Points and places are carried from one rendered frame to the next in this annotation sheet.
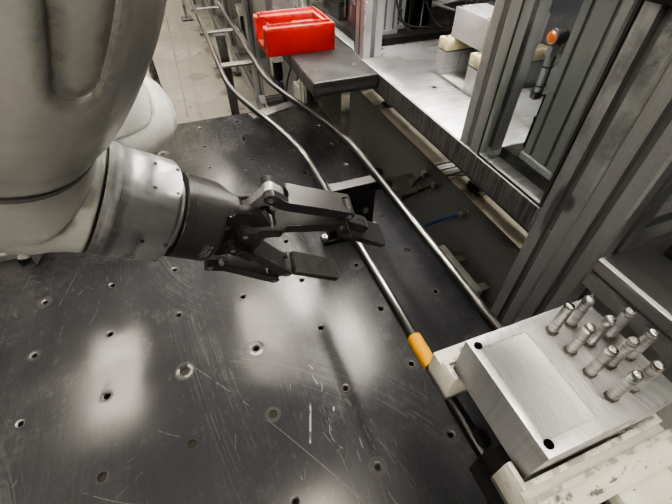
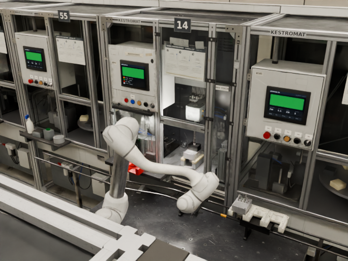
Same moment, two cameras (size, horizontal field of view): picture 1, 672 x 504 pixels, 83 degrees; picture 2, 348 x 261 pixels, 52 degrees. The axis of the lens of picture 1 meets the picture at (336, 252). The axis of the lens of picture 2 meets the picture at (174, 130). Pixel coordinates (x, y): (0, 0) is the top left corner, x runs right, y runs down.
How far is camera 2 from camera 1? 2.09 m
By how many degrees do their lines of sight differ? 38
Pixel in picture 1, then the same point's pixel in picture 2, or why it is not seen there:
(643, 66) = (230, 167)
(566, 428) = (245, 206)
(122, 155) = not seen: hidden behind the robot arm
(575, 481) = (249, 213)
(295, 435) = (211, 244)
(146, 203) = not seen: hidden behind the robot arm
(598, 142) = (229, 175)
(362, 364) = (211, 231)
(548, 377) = (241, 204)
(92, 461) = not seen: outside the picture
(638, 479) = (254, 210)
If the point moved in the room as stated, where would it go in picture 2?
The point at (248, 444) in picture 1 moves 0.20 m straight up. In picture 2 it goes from (206, 249) to (207, 224)
